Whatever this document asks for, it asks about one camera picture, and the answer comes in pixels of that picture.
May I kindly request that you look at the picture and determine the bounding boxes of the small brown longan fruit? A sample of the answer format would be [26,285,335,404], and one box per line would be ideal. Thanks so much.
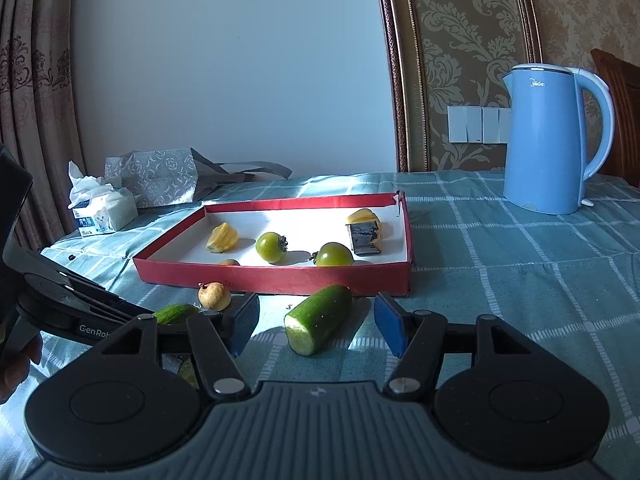
[198,282,232,311]

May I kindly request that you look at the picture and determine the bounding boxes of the tissue pack with cat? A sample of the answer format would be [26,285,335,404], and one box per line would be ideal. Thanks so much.
[67,160,138,236]

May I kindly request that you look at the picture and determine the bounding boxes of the dark eggplant piece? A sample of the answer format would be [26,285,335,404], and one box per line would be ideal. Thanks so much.
[347,220,382,257]

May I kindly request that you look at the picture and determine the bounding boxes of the cut cucumber piece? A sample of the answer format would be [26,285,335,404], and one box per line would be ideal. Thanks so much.
[283,285,352,356]

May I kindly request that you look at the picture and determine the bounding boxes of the dark wooden chair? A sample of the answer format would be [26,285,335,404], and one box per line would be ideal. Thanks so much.
[591,49,640,188]

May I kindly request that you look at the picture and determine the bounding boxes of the brown patterned curtain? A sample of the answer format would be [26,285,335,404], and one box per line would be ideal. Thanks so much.
[1,0,85,250]

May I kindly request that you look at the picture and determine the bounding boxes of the red shallow cardboard box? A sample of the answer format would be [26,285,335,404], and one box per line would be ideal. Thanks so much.
[134,192,412,296]

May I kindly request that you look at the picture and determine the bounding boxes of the grey patterned gift bag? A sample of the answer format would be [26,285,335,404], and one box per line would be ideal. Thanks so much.
[104,148,292,209]

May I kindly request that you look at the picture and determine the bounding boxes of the white wall switch panel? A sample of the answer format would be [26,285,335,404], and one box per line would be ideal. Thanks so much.
[447,106,511,144]

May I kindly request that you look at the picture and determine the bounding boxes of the green tomato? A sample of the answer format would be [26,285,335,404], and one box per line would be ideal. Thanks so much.
[255,232,288,264]
[310,242,354,266]

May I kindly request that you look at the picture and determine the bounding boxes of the large yellow starfruit chunk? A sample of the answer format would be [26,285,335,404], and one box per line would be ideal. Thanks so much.
[205,222,239,254]

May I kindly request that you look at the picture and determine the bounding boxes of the blue electric kettle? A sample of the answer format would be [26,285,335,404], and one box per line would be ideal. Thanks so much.
[503,63,615,216]

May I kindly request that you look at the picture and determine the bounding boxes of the person's left hand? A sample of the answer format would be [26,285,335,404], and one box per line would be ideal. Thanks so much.
[0,332,42,404]

